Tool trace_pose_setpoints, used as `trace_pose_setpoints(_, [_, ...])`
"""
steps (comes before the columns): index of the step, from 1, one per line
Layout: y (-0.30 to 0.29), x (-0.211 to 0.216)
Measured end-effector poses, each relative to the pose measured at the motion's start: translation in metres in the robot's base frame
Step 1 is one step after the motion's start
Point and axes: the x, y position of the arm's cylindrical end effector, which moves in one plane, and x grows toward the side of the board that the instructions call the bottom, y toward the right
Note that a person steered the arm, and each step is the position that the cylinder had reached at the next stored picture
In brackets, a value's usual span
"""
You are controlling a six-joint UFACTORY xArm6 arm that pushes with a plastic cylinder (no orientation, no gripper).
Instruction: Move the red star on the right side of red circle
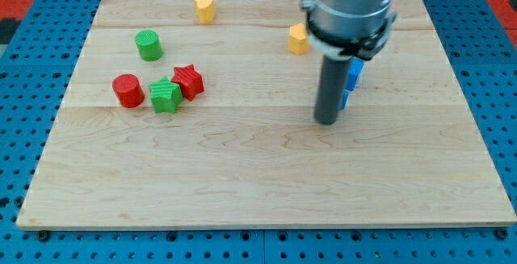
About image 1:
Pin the blue block lower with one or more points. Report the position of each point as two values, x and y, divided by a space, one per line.
344 99

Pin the blue block upper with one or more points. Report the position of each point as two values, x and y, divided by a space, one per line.
354 74

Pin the green star block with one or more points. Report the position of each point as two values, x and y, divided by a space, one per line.
165 95

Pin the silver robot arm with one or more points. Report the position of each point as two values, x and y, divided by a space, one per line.
342 30

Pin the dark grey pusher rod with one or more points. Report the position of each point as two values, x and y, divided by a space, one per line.
332 83

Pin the yellow pentagon block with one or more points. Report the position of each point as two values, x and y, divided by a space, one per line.
298 42

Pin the red cylinder block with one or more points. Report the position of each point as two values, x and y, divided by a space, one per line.
128 90

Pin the green cylinder block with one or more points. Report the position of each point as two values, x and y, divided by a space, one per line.
148 45

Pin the wooden board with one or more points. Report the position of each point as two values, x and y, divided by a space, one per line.
247 153

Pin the yellow heart block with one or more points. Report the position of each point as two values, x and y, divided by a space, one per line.
205 10

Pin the blue block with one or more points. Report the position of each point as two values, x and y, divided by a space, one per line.
354 74
344 99

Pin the red star block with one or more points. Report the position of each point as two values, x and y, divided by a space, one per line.
190 81

